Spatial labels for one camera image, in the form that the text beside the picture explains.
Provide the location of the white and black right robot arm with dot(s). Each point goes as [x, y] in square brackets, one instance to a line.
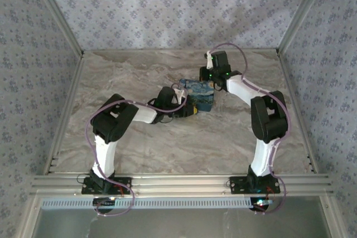
[265, 126]

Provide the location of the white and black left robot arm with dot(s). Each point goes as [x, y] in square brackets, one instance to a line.
[111, 121]

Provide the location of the starry night tin box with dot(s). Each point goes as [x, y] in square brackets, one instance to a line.
[200, 93]

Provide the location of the grey metal sheet panel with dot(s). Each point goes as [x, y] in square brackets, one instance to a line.
[181, 224]

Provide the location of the black controller board with LED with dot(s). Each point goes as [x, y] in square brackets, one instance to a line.
[260, 204]
[104, 201]

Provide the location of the thin aluminium table rail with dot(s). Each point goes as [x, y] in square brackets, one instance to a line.
[167, 50]

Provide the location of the aluminium triple frame rail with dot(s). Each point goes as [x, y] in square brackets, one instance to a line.
[181, 183]

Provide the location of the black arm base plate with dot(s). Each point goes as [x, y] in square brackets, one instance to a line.
[240, 186]
[89, 188]

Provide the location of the aluminium table side rail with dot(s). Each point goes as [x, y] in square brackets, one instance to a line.
[64, 115]
[298, 115]

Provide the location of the aluminium frame post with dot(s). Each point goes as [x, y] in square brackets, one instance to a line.
[331, 218]
[29, 218]
[304, 12]
[55, 12]

